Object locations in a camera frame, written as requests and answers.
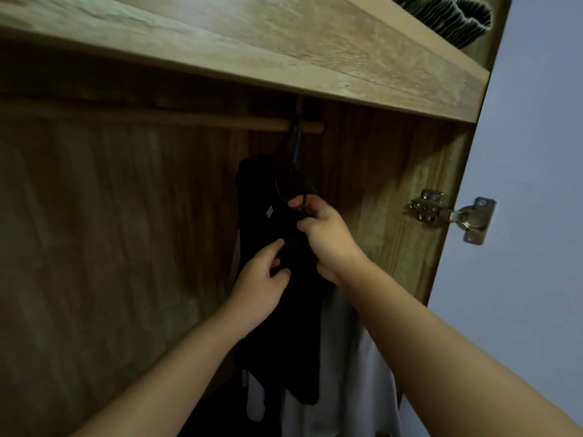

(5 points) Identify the person's right forearm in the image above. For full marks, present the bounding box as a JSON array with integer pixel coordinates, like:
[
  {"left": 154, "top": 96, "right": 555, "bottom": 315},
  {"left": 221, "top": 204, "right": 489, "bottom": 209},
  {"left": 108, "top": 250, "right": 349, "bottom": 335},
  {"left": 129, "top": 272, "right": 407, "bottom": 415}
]
[{"left": 335, "top": 257, "right": 583, "bottom": 437}]

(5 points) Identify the lilac t-shirt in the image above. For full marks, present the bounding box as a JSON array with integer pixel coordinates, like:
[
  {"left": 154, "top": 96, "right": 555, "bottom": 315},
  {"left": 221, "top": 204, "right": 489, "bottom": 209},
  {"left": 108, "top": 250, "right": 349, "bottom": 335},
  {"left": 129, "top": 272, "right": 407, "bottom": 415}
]
[{"left": 230, "top": 227, "right": 404, "bottom": 437}]

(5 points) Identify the black wire hanger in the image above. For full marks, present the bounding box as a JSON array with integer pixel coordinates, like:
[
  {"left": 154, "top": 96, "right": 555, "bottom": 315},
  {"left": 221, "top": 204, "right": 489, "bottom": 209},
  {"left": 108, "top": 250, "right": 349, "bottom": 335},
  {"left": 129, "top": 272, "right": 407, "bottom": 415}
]
[{"left": 273, "top": 118, "right": 319, "bottom": 214}]

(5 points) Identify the lilac wardrobe door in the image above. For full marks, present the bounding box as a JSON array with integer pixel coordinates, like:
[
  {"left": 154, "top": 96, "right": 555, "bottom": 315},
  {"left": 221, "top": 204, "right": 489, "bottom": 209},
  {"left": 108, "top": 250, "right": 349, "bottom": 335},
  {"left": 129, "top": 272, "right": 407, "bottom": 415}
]
[{"left": 0, "top": 0, "right": 583, "bottom": 437}]

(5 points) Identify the person's right hand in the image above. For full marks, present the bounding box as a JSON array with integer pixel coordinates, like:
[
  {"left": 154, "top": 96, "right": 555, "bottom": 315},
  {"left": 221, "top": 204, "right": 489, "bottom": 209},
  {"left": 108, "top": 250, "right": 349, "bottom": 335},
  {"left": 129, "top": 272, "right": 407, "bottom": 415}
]
[{"left": 287, "top": 194, "right": 370, "bottom": 286}]

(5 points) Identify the blue plastic hanger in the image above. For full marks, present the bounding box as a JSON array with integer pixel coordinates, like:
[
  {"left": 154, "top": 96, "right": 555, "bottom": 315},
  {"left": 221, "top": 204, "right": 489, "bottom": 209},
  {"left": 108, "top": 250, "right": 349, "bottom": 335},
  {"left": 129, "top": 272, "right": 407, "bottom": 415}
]
[{"left": 292, "top": 124, "right": 303, "bottom": 171}]

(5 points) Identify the black t-shirt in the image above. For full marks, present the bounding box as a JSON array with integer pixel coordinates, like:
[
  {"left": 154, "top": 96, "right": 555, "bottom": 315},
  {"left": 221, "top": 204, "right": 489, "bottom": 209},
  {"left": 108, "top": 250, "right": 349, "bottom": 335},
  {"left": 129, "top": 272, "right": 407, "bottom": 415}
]
[{"left": 232, "top": 154, "right": 330, "bottom": 405}]

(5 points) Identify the person's left forearm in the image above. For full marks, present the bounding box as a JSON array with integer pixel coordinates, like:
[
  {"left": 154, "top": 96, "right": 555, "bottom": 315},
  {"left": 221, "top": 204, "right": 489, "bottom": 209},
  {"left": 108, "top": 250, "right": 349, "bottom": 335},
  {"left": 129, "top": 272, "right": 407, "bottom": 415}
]
[{"left": 68, "top": 307, "right": 249, "bottom": 437}]

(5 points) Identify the person's left hand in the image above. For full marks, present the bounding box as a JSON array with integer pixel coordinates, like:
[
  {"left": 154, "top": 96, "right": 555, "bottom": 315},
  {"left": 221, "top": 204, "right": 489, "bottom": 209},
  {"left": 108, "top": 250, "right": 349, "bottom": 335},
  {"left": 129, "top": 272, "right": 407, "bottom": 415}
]
[{"left": 223, "top": 239, "right": 292, "bottom": 338}]

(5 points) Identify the stack of dark clothes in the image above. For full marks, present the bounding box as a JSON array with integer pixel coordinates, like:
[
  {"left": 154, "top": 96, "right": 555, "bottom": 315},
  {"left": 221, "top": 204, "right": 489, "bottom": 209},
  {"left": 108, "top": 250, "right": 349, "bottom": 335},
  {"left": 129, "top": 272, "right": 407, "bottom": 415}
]
[{"left": 387, "top": 0, "right": 495, "bottom": 50}]

